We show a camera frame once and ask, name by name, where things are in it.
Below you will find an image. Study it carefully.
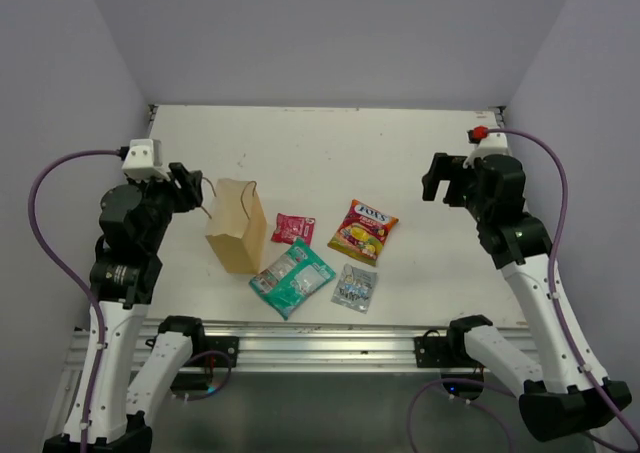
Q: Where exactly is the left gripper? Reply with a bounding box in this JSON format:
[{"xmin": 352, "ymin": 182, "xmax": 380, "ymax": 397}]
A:
[{"xmin": 125, "ymin": 161, "xmax": 202, "ymax": 250}]

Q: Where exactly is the brown paper bag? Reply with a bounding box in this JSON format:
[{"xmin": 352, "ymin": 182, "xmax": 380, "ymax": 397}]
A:
[{"xmin": 205, "ymin": 178, "xmax": 267, "ymax": 275}]

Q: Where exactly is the orange Fox's candy bag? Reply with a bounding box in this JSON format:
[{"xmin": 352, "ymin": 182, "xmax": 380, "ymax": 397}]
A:
[{"xmin": 327, "ymin": 199, "xmax": 399, "ymax": 267}]

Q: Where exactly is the red snack packet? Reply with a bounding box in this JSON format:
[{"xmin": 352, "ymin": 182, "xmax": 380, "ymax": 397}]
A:
[{"xmin": 271, "ymin": 213, "xmax": 316, "ymax": 246}]

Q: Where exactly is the teal snack bag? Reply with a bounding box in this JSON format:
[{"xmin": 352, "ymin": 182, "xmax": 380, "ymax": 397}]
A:
[{"xmin": 249, "ymin": 238, "xmax": 336, "ymax": 320}]

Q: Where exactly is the grey snack packet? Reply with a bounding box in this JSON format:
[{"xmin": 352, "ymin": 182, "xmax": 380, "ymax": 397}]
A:
[{"xmin": 331, "ymin": 264, "xmax": 378, "ymax": 314}]

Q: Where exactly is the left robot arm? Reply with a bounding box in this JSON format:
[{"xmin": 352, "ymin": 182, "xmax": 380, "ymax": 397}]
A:
[{"xmin": 43, "ymin": 163, "xmax": 208, "ymax": 452}]

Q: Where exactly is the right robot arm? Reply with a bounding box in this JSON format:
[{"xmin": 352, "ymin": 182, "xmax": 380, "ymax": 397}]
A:
[{"xmin": 422, "ymin": 153, "xmax": 632, "ymax": 442}]

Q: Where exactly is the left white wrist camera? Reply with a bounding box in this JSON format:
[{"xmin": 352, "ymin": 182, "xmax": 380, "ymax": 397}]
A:
[{"xmin": 122, "ymin": 139, "xmax": 169, "ymax": 182}]

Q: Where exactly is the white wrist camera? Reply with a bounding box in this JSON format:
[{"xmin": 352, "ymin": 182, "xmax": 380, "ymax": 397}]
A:
[
  {"xmin": 463, "ymin": 126, "xmax": 509, "ymax": 169},
  {"xmin": 122, "ymin": 139, "xmax": 169, "ymax": 182}
]

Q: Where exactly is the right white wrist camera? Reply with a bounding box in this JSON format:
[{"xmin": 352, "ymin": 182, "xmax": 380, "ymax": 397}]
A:
[{"xmin": 463, "ymin": 126, "xmax": 509, "ymax": 169}]

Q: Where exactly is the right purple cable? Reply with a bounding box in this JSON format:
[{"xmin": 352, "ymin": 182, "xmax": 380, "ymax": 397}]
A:
[{"xmin": 487, "ymin": 127, "xmax": 640, "ymax": 453}]

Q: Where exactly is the purple cable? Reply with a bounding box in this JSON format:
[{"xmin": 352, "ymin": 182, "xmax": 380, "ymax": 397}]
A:
[
  {"xmin": 487, "ymin": 127, "xmax": 640, "ymax": 453},
  {"xmin": 27, "ymin": 149, "xmax": 126, "ymax": 453}
]

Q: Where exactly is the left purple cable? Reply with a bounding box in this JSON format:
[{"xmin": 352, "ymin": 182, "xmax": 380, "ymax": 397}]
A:
[{"xmin": 27, "ymin": 149, "xmax": 126, "ymax": 453}]

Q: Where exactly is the left black base bracket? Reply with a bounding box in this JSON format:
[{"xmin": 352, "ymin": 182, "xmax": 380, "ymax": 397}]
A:
[{"xmin": 171, "ymin": 336, "xmax": 240, "ymax": 396}]

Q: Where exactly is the black base bracket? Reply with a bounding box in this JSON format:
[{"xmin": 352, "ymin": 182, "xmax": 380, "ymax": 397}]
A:
[
  {"xmin": 413, "ymin": 329, "xmax": 484, "ymax": 399},
  {"xmin": 171, "ymin": 336, "xmax": 240, "ymax": 396}
]

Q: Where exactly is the right black base bracket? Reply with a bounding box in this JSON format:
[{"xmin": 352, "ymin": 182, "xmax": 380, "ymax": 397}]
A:
[{"xmin": 413, "ymin": 329, "xmax": 484, "ymax": 399}]

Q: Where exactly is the aluminium mounting rail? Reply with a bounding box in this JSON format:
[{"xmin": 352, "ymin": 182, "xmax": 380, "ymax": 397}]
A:
[{"xmin": 64, "ymin": 321, "xmax": 544, "ymax": 374}]

